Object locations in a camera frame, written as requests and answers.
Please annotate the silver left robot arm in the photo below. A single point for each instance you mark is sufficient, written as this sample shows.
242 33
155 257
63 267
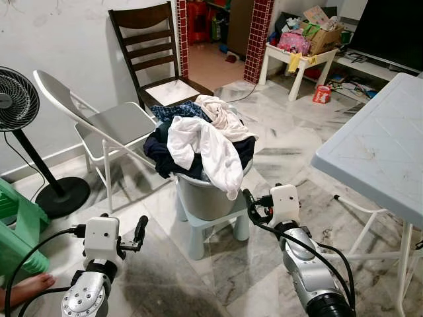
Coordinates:
89 294

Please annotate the red printed box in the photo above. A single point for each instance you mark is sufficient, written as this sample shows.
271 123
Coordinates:
322 94

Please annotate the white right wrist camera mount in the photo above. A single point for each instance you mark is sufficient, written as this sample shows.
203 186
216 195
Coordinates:
284 201

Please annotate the black television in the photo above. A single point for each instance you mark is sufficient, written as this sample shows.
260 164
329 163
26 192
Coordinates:
390 33

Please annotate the grey metal folding chair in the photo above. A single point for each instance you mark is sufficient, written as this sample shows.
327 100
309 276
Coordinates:
115 122

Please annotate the black standing fan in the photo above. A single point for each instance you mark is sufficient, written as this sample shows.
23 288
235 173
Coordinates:
13 99

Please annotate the pink patterned bag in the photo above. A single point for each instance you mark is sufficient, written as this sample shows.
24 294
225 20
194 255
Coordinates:
294 43

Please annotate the brown cardboard box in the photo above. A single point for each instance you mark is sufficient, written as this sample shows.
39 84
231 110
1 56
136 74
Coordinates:
327 41

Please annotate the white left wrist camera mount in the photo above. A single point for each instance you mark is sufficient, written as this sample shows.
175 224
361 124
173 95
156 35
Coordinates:
100 238

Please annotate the bare person foot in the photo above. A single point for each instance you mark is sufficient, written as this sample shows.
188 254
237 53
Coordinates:
26 290

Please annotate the light blue folding table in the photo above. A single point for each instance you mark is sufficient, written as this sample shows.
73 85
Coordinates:
383 139

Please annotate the cream garment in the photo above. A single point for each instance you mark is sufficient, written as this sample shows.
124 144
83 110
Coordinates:
228 115

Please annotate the grey laundry basket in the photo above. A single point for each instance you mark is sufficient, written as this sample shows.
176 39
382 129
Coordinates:
205 201

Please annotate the white side table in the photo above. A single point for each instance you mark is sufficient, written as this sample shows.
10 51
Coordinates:
291 59

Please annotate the dark navy garment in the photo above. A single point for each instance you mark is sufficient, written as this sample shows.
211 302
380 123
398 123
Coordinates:
155 152

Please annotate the dark wooden dining chair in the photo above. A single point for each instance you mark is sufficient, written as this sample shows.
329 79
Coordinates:
139 16

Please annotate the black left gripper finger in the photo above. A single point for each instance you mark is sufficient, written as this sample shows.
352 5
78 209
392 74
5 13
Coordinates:
141 228

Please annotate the small yellow cloth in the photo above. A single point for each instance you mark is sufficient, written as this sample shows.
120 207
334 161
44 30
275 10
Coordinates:
295 63

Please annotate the printed cardboard board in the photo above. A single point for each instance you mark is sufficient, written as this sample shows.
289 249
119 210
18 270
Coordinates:
317 14

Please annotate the green plastic stool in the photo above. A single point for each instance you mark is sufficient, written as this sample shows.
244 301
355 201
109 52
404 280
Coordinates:
20 231

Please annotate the white low tv cabinet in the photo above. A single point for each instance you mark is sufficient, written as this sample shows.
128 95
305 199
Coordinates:
377 66

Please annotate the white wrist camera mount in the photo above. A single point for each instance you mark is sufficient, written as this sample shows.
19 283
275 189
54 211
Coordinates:
284 201
100 238

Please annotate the blue patterned garment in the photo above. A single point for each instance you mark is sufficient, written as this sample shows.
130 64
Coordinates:
175 111

